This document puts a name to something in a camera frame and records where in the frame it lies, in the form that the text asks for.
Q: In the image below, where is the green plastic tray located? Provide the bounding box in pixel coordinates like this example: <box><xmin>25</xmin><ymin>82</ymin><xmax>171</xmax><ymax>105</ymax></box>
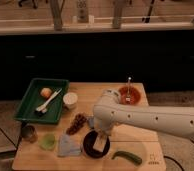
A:
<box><xmin>14</xmin><ymin>78</ymin><xmax>69</xmax><ymax>124</ymax></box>

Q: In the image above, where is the blue sponge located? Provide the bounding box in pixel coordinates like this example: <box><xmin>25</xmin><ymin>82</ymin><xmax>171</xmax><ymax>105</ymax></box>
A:
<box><xmin>88</xmin><ymin>116</ymin><xmax>94</xmax><ymax>129</ymax></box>

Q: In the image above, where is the green plastic cup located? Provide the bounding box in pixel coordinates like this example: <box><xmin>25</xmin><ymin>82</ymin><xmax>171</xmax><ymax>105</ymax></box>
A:
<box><xmin>39</xmin><ymin>134</ymin><xmax>56</xmax><ymax>150</ymax></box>

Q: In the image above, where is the white cup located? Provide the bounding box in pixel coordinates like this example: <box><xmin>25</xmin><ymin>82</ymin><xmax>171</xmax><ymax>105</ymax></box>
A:
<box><xmin>63</xmin><ymin>92</ymin><xmax>78</xmax><ymax>109</ymax></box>

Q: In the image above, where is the purple bowl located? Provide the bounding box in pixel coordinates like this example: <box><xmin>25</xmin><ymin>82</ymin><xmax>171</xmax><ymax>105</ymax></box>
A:
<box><xmin>83</xmin><ymin>131</ymin><xmax>110</xmax><ymax>159</ymax></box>

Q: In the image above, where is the bunch of dark grapes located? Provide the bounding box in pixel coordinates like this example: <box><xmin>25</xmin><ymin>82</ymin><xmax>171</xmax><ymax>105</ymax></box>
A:
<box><xmin>66</xmin><ymin>114</ymin><xmax>87</xmax><ymax>135</ymax></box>

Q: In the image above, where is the orange fruit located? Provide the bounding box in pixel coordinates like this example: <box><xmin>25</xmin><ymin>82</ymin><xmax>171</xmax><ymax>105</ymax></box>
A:
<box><xmin>40</xmin><ymin>87</ymin><xmax>52</xmax><ymax>99</ymax></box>

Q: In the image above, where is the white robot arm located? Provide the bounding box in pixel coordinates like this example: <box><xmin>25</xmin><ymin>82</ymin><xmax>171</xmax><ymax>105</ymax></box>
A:
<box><xmin>93</xmin><ymin>89</ymin><xmax>194</xmax><ymax>139</ymax></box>

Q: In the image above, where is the light blue cloth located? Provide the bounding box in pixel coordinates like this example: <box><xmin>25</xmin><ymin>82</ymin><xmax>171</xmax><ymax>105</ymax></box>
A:
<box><xmin>58</xmin><ymin>134</ymin><xmax>81</xmax><ymax>157</ymax></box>

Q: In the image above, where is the black cable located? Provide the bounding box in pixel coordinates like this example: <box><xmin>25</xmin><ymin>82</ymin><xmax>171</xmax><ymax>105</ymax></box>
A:
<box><xmin>163</xmin><ymin>139</ymin><xmax>194</xmax><ymax>171</ymax></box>

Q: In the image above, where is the green pepper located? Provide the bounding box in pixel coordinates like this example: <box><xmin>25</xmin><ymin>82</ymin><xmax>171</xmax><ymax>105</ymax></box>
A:
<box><xmin>112</xmin><ymin>151</ymin><xmax>142</xmax><ymax>165</ymax></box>

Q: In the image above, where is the orange bowl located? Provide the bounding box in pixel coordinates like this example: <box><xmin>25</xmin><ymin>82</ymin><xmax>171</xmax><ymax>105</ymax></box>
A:
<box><xmin>119</xmin><ymin>86</ymin><xmax>141</xmax><ymax>105</ymax></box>

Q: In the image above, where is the metal cup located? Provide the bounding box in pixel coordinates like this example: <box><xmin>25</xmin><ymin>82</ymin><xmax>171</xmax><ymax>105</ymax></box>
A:
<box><xmin>21</xmin><ymin>125</ymin><xmax>38</xmax><ymax>143</ymax></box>

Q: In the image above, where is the white dish brush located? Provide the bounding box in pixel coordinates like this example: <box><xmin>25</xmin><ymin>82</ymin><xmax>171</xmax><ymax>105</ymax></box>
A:
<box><xmin>35</xmin><ymin>89</ymin><xmax>61</xmax><ymax>115</ymax></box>

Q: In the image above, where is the metal spoon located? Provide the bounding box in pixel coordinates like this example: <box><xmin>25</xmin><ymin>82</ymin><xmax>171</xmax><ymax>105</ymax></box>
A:
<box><xmin>125</xmin><ymin>77</ymin><xmax>131</xmax><ymax>104</ymax></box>

